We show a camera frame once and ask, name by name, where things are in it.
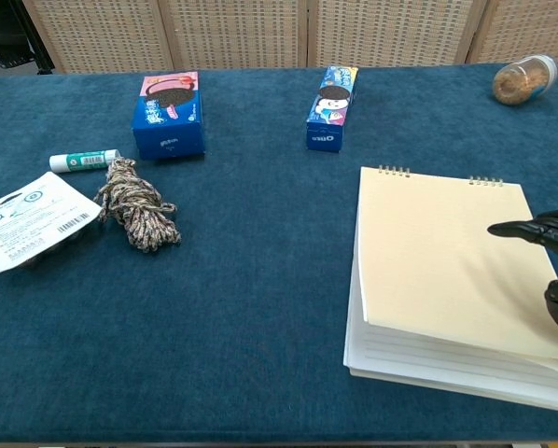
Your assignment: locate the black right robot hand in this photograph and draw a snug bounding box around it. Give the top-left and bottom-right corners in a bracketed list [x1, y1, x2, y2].
[486, 207, 558, 345]

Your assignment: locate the cream spiral notebook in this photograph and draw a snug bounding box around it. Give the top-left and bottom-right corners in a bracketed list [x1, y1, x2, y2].
[342, 163, 558, 414]

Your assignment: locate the clear jar with brown contents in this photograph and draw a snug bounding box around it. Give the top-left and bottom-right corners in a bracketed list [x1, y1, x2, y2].
[493, 53, 558, 106]

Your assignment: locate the narrow blue Oreo box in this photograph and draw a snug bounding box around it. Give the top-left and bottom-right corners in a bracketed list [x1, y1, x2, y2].
[305, 64, 359, 152]

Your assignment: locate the blue velvet table cloth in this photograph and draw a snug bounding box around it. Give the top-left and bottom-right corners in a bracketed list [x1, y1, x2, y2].
[0, 60, 558, 445]

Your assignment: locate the woven rattan folding screen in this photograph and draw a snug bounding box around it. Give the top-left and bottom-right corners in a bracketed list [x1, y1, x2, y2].
[21, 0, 558, 75]

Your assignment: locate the wide blue pink Oreo box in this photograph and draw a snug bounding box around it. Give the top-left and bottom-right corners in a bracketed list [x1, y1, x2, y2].
[132, 70, 206, 161]

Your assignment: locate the white green glue stick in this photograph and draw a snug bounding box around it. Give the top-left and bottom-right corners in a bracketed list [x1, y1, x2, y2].
[49, 148, 120, 174]

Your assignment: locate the white blister pack card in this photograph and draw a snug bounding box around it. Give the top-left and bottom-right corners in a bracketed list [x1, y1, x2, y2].
[0, 170, 104, 275]

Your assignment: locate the black stand with equipment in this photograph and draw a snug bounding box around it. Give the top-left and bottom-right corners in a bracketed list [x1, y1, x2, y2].
[0, 0, 55, 77]

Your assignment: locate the bundle of multicolour braided rope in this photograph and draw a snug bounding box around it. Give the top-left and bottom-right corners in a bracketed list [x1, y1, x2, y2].
[93, 157, 183, 254]

